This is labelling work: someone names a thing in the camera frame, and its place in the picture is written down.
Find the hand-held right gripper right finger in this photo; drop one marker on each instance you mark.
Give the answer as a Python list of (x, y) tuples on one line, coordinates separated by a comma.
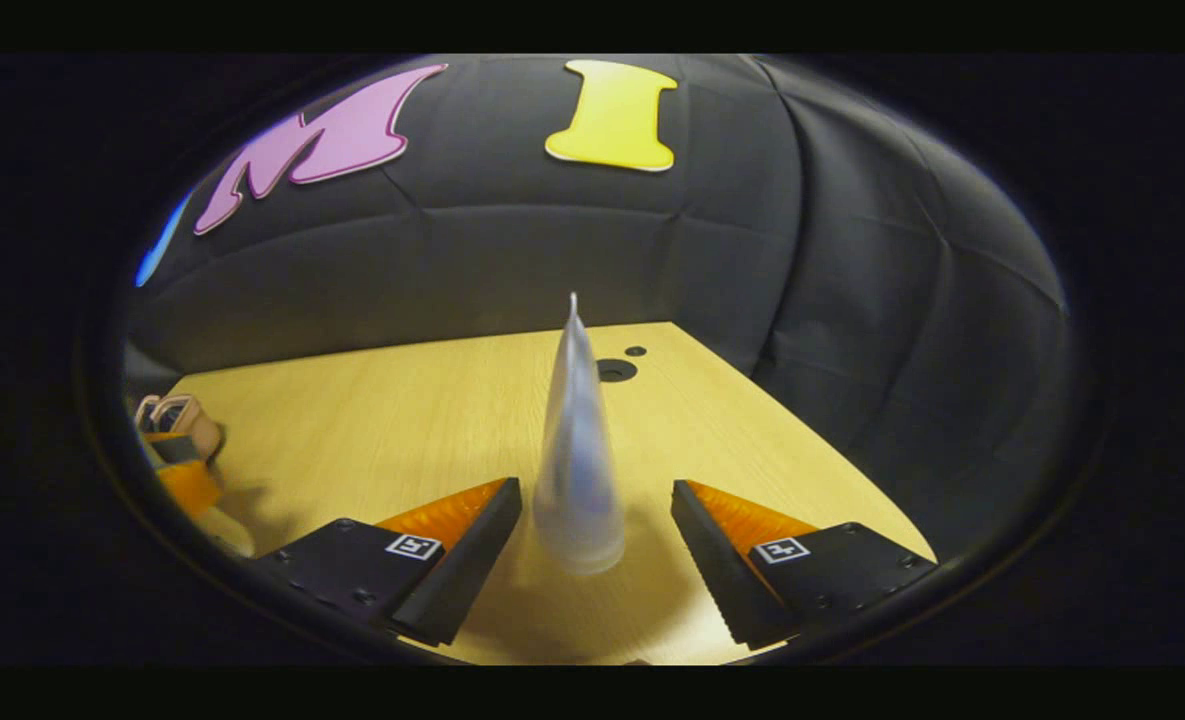
[(712, 560)]

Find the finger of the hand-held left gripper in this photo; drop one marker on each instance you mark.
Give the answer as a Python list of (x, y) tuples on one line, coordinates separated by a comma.
[(190, 485)]

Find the pink suitcase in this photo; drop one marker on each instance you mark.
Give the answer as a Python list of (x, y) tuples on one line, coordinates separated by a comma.
[(192, 420)]

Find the white squeeze tube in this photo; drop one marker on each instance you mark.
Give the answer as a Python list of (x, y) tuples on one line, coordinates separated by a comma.
[(577, 470)]

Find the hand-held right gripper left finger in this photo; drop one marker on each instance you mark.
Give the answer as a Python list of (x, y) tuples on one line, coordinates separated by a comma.
[(477, 555)]

